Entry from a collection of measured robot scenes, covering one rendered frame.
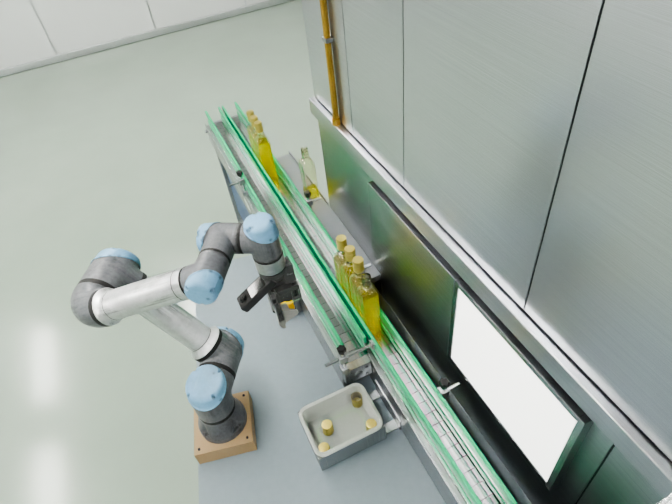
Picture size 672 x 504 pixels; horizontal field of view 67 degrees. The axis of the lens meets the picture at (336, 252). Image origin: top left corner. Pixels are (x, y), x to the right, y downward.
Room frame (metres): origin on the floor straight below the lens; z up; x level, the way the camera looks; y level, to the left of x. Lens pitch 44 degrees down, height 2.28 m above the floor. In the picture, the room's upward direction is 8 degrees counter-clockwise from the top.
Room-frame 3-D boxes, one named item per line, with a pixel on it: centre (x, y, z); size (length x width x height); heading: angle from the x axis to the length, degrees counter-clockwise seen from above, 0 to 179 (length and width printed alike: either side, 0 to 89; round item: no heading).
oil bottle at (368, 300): (1.04, -0.08, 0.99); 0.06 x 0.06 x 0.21; 19
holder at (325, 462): (0.76, 0.03, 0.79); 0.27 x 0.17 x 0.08; 109
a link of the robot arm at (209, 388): (0.82, 0.43, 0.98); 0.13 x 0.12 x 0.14; 168
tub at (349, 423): (0.75, 0.06, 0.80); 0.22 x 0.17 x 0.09; 109
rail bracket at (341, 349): (0.89, 0.00, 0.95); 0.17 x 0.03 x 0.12; 109
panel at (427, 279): (0.85, -0.29, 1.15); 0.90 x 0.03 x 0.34; 19
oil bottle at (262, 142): (2.01, 0.26, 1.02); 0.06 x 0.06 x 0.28; 19
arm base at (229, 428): (0.81, 0.43, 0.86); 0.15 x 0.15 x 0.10
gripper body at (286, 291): (0.90, 0.16, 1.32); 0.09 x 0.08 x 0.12; 109
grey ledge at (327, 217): (1.71, 0.04, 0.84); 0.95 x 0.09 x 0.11; 19
